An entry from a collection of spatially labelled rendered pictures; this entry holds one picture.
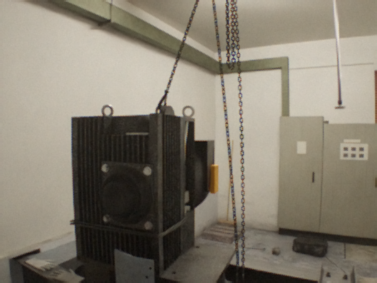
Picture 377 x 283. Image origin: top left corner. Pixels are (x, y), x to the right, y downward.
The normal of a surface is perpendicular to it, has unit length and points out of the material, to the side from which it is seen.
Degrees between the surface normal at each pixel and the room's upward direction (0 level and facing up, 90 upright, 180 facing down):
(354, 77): 90
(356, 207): 90
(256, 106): 90
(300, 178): 90
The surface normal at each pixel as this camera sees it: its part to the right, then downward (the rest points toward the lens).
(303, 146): -0.50, 0.03
